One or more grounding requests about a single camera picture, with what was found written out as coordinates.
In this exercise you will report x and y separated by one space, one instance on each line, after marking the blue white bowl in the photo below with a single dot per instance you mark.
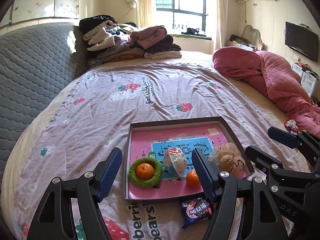
175 162

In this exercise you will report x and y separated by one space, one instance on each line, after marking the cream curtain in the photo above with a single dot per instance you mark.
144 10

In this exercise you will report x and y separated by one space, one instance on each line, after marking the grey quilted headboard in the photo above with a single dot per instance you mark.
37 62

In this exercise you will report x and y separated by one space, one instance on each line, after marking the orange mandarin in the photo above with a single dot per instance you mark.
192 179
145 171

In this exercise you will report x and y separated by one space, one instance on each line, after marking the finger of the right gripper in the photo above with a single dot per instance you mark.
291 140
265 162

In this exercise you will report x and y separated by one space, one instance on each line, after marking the blossom painted wall panel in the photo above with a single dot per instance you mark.
25 10

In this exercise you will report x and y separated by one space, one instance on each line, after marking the brown walnut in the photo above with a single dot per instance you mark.
226 163

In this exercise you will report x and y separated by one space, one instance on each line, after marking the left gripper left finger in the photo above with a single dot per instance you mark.
105 174

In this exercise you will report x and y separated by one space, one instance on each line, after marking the pink blue book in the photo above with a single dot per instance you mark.
175 159

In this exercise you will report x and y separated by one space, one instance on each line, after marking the pink strawberry bear duvet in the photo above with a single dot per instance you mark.
96 116

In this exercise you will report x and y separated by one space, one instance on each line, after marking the black flat television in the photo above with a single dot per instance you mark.
302 40

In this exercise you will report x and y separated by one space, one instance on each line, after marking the grey shallow box tray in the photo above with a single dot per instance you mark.
180 154

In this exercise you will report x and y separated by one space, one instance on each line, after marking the cream drawstring pouch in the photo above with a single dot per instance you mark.
229 148

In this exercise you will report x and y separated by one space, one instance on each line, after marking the small toy figure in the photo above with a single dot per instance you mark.
291 126

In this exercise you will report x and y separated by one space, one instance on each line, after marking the pink quilted blanket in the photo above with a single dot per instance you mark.
272 76

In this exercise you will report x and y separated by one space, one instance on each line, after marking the white drawer cabinet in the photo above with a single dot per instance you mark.
309 79

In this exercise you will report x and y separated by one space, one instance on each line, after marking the pile of folded clothes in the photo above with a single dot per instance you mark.
110 41

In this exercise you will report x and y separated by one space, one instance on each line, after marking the blue oreo snack pack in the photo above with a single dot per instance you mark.
195 210

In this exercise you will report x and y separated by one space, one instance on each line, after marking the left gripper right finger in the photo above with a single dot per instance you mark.
207 174

